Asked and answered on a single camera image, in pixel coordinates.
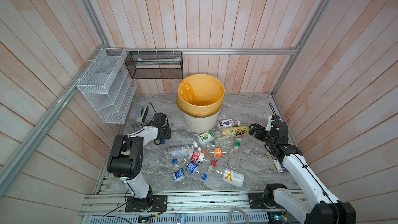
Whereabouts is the red label clear bottle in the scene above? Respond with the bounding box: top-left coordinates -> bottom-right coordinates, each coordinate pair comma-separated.
189,150 -> 210,164

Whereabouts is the large white yellow-logo bottle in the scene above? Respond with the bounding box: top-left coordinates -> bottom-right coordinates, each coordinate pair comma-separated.
208,160 -> 245,188

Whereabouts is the crushed blue label bottle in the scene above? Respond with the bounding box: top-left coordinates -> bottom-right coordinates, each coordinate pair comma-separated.
186,161 -> 208,181

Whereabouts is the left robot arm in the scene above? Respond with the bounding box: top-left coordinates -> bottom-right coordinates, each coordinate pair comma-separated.
106,113 -> 171,200

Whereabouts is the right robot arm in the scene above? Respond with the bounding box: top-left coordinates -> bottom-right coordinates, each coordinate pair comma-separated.
249,115 -> 356,224

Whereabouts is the white bin with yellow bag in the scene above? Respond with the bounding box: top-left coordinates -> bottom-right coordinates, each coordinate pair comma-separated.
176,74 -> 225,133

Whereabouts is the yellow label tea bottle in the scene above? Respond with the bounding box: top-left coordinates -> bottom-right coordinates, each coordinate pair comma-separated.
221,126 -> 249,137

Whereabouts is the purple grape juice bottle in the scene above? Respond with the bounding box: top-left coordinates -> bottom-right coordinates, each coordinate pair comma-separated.
217,119 -> 241,129

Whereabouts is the clear tall bottle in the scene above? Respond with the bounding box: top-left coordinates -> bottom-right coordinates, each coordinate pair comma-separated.
227,146 -> 242,171

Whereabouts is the clear green cap bottle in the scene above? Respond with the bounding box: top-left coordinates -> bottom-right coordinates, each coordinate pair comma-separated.
206,137 -> 243,148

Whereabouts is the long clear blue-label bottle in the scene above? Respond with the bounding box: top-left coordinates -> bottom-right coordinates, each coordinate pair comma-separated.
165,145 -> 195,159

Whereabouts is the orange label clear bottle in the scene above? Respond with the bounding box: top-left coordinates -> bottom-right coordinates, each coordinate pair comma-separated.
202,147 -> 230,158

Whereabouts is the green lime label bottle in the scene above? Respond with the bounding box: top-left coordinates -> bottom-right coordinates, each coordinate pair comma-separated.
198,131 -> 215,146

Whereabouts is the small blue label bottle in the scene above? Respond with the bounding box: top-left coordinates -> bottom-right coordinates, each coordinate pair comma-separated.
172,158 -> 186,183

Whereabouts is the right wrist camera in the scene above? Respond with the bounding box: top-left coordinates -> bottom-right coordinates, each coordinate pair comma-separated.
266,115 -> 281,129

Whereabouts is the black mesh wall basket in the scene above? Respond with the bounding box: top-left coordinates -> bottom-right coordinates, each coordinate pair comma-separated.
125,51 -> 183,79

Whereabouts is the white wire mesh shelf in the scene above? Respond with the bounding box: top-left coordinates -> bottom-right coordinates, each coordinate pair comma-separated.
77,48 -> 137,124

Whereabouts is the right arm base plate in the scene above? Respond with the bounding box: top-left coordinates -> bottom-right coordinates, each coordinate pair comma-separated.
247,192 -> 280,209

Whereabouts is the grey looped cable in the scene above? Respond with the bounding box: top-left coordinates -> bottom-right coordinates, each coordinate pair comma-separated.
227,207 -> 250,224

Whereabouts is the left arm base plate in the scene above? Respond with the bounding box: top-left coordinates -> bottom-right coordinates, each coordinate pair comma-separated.
125,195 -> 168,213

